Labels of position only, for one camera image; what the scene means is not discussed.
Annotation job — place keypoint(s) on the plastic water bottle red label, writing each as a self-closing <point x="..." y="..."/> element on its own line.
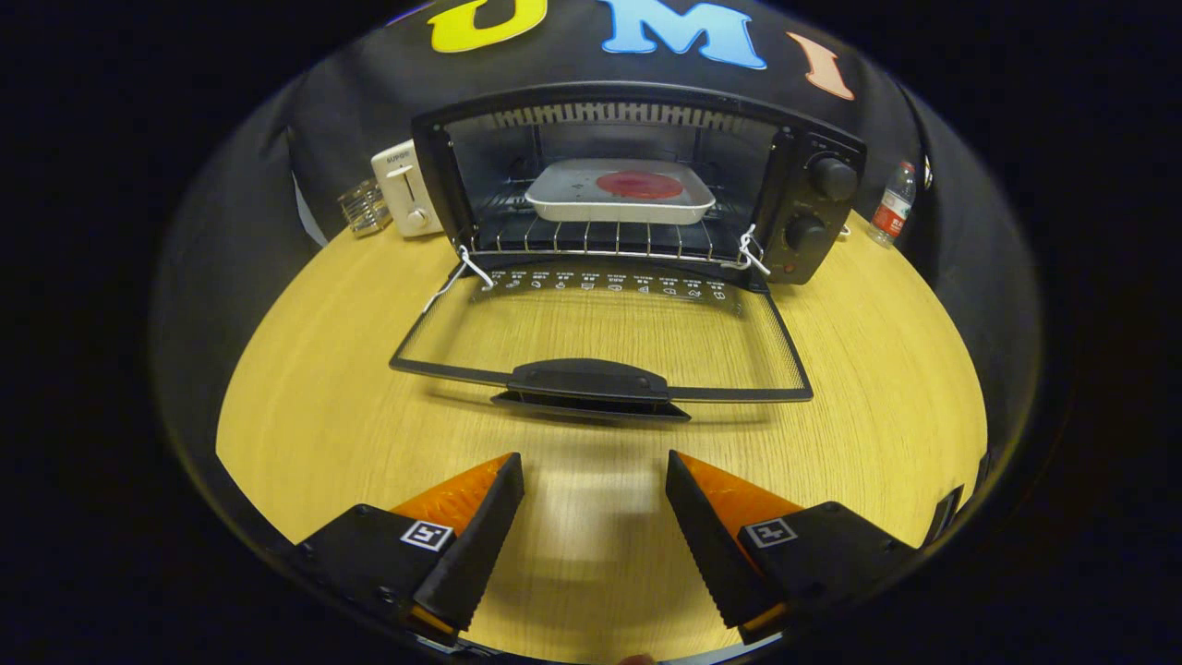
<point x="892" y="211"/>

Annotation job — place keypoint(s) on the white pop-up toaster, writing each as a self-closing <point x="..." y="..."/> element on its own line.
<point x="406" y="189"/>

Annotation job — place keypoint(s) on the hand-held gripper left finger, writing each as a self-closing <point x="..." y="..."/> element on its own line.
<point x="476" y="554"/>

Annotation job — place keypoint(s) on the black backdrop cloth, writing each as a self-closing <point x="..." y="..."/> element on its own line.
<point x="342" y="111"/>

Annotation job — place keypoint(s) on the white rectangular food tray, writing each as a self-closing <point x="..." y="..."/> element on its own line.
<point x="563" y="199"/>

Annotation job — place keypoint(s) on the black toaster oven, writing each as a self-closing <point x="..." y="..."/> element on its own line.
<point x="822" y="212"/>

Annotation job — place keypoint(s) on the raw red meat slice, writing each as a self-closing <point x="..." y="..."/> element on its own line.
<point x="639" y="185"/>

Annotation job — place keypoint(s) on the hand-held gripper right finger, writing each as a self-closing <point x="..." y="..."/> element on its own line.
<point x="711" y="545"/>

